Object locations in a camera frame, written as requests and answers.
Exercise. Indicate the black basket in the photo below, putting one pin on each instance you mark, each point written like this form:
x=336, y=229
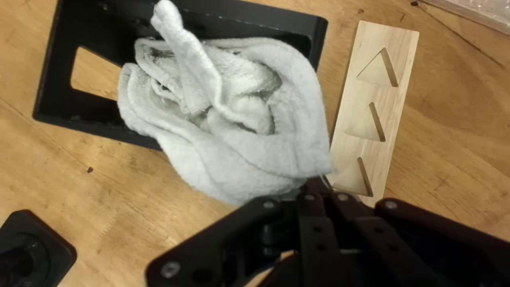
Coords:
x=57, y=80

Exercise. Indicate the white towel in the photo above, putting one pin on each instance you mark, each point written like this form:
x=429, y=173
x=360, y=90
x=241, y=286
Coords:
x=239, y=117

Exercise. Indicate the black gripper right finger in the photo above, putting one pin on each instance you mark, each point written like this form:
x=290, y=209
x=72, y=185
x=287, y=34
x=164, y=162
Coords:
x=424, y=249

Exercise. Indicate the wooden board with triangle cutouts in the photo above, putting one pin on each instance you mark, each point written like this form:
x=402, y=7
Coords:
x=371, y=69

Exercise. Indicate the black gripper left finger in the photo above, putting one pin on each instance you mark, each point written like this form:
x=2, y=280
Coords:
x=223, y=249

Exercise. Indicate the black vertical pole stand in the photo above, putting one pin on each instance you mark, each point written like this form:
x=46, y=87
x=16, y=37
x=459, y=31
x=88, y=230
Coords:
x=32, y=249

